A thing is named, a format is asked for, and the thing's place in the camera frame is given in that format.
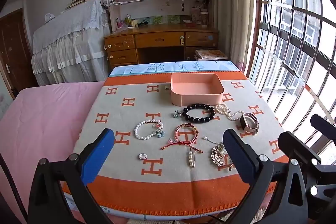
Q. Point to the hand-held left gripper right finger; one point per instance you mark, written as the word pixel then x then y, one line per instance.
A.
pixel 236 158

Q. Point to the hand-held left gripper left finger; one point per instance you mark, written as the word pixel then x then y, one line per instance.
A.
pixel 98 158

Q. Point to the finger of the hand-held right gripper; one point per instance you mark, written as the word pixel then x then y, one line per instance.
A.
pixel 296 145
pixel 324 125

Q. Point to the crystal hair comb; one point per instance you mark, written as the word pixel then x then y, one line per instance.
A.
pixel 219 155

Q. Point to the silver hair pin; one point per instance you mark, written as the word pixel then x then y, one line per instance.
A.
pixel 210 139

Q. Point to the small round silver brooch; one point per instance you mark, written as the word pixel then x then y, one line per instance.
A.
pixel 142 156

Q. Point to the pearl pin brooch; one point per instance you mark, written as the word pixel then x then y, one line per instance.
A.
pixel 191 157

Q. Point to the pink storage box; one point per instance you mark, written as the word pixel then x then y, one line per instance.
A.
pixel 194 98

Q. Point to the pink bed sheet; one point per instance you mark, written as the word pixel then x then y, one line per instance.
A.
pixel 52 121

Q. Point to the blue flower earring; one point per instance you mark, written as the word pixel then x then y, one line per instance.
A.
pixel 159 132

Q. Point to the clear pink crystal earring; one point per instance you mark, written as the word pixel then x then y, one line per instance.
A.
pixel 172 139

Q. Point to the orange printed blanket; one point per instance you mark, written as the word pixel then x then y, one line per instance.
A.
pixel 168 179

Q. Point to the teal flower earring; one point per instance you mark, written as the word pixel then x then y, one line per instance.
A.
pixel 176 114

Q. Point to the metal window grille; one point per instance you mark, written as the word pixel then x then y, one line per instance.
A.
pixel 294 41

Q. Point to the light blue sheet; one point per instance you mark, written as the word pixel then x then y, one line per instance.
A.
pixel 183 66

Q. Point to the white glass door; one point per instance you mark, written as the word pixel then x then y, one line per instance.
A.
pixel 5 92

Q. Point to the piano with white lace cover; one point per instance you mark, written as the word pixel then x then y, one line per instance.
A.
pixel 71 43

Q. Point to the wooden desk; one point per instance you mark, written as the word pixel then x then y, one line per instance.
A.
pixel 157 39

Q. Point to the brown wooden door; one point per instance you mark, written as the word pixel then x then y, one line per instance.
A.
pixel 15 50

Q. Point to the pen holder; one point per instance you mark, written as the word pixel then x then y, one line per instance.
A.
pixel 128 20

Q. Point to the black flashlight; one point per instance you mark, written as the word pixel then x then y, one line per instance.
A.
pixel 143 24

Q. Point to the white cap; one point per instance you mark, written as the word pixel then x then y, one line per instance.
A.
pixel 49 17

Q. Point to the cream curtain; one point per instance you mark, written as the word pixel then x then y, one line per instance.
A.
pixel 236 3

